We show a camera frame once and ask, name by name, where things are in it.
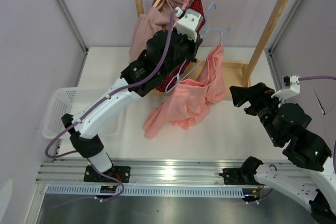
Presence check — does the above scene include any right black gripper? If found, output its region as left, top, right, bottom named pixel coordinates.
left=229, top=82, right=284, bottom=144

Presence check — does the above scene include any light blue plastic hanger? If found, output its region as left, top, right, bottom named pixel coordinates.
left=164, top=3, right=231, bottom=93

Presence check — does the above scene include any salmon pink skirt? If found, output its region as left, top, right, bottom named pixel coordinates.
left=142, top=44, right=225, bottom=139

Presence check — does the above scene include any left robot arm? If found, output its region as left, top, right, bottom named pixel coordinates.
left=61, top=28, right=202, bottom=182

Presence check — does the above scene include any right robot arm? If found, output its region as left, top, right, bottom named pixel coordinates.
left=219, top=80, right=335, bottom=223

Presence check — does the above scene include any dusty pink dress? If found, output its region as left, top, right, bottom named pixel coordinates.
left=129, top=0, right=184, bottom=63

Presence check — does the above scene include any red polka dot garment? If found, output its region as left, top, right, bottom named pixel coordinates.
left=156, top=0, right=205, bottom=93

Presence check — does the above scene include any white plastic basket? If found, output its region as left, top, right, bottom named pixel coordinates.
left=43, top=87, right=126, bottom=140

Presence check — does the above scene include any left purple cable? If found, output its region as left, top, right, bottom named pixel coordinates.
left=45, top=8, right=179, bottom=161

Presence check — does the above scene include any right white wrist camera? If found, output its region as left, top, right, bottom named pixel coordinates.
left=271, top=76, right=300, bottom=101

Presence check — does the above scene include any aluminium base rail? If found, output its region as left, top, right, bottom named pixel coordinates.
left=35, top=158, right=243, bottom=187

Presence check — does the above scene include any white slotted cable duct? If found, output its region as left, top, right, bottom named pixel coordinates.
left=46, top=185, right=272, bottom=198

